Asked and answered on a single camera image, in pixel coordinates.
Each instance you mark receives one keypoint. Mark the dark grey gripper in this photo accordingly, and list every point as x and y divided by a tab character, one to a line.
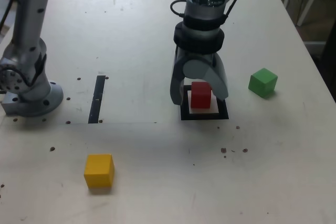
199	56

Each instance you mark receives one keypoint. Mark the red cube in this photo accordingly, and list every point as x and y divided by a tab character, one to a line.
200	98

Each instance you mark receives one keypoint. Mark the green cube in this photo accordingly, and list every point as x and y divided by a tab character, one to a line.
262	83

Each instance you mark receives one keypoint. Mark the yellow cube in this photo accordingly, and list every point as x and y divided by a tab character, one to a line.
99	172

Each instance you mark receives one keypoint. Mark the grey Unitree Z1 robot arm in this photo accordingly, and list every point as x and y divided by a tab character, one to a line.
29	24

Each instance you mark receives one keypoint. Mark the black tape square outline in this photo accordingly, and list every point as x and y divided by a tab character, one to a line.
204	117

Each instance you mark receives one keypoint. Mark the black tape strip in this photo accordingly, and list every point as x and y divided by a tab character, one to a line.
95	106

